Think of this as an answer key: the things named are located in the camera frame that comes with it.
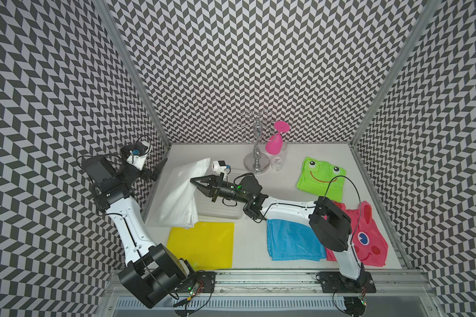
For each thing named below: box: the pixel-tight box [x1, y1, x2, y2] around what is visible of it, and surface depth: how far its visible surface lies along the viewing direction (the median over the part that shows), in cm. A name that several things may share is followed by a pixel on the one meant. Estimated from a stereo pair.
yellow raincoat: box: [166, 221, 235, 271], surface depth 83 cm
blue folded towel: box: [266, 219, 327, 262], surface depth 82 cm
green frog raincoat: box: [296, 156, 348, 203], surface depth 105 cm
